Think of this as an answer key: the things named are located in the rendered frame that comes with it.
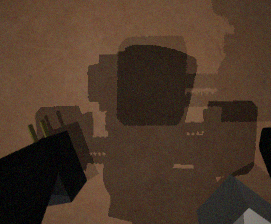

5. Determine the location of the black two-prong charger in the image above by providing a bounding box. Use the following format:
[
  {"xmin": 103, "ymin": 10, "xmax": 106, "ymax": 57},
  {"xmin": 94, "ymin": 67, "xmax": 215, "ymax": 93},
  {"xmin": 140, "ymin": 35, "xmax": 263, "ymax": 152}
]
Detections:
[{"xmin": 27, "ymin": 120, "xmax": 87, "ymax": 206}]

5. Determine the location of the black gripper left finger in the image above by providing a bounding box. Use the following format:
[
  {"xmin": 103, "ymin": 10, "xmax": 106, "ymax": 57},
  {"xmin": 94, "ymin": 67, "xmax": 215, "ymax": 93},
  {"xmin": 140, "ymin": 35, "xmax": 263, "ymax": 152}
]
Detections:
[{"xmin": 0, "ymin": 136, "xmax": 62, "ymax": 224}]

